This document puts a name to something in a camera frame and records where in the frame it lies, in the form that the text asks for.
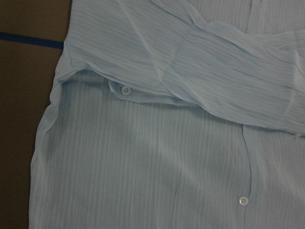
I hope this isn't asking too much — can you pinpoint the light blue button-up shirt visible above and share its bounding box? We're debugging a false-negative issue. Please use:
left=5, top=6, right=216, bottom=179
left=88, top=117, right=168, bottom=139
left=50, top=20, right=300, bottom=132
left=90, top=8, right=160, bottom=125
left=29, top=0, right=305, bottom=229

